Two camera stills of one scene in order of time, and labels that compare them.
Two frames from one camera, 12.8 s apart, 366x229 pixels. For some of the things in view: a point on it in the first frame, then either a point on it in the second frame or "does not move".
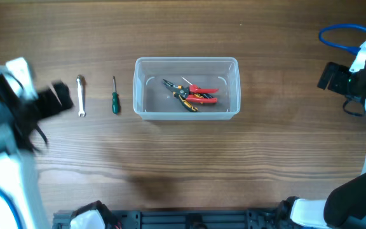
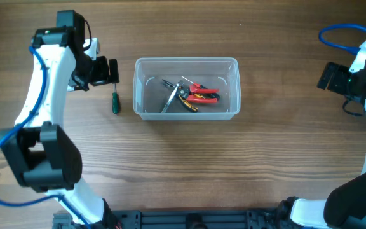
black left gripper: x=52 y=106 to x=103 y=75
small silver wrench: x=81 y=109 to x=170 y=99
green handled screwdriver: x=115 y=101 does not move
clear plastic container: x=154 y=100 does not move
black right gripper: x=335 y=84 does not move
